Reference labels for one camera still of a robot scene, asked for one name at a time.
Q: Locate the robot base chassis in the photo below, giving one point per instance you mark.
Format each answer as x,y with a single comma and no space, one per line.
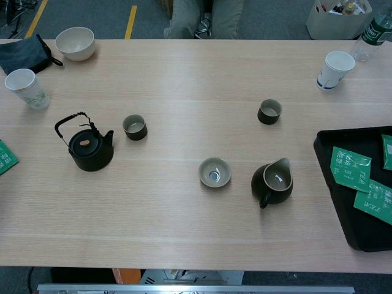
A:
190,277

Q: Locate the dark cylindrical teacup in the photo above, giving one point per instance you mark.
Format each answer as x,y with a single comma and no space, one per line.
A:
136,133
269,119

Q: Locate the dark ceramic pitcher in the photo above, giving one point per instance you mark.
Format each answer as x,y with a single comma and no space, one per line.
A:
260,185

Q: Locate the metal chair base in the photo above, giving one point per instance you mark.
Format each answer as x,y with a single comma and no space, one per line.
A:
203,29

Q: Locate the person in khaki trousers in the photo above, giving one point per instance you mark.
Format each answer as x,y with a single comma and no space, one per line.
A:
183,18

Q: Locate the orange object under table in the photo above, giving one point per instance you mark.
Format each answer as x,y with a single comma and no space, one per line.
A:
125,277

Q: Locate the paper cup blue print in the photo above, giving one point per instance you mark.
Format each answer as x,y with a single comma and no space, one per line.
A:
329,76

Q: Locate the green tea packet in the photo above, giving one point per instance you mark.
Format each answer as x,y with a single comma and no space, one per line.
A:
6,159
388,153
349,171
373,205

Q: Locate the cream ceramic bowl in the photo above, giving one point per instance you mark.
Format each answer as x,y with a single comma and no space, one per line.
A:
75,46

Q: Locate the paper cup green print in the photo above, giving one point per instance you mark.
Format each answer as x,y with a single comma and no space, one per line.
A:
33,96

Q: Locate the white storage bin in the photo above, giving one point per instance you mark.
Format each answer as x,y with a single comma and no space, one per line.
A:
330,27

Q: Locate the black plastic tray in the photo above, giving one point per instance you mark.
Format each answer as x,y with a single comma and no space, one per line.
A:
367,226

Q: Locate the dark fabric pouch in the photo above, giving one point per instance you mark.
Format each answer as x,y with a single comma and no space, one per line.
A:
21,55

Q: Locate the white cup far right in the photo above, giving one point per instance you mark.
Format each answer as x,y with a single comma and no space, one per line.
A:
373,33

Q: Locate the aluminium rail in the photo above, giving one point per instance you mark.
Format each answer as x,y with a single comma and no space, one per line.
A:
196,289

